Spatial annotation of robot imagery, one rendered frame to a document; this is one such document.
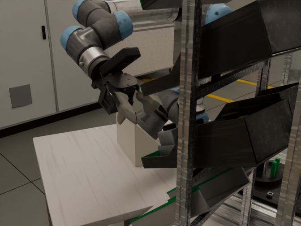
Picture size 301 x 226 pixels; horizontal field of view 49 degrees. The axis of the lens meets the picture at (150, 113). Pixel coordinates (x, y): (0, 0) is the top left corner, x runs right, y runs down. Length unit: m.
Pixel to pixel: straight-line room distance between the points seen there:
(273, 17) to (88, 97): 3.82
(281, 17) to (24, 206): 2.44
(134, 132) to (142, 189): 0.22
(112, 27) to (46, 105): 3.08
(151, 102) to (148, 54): 4.64
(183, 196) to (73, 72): 3.50
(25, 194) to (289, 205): 2.49
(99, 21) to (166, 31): 4.72
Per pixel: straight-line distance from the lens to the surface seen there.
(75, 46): 0.88
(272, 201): 1.04
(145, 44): 5.32
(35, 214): 2.62
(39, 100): 3.88
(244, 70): 0.68
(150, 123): 1.39
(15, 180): 3.05
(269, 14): 0.47
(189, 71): 0.49
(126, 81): 0.79
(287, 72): 1.88
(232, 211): 1.05
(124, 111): 0.72
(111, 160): 1.40
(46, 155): 1.50
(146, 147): 1.32
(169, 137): 0.69
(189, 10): 0.49
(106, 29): 0.91
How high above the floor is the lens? 1.55
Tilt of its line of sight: 22 degrees down
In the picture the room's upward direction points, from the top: straight up
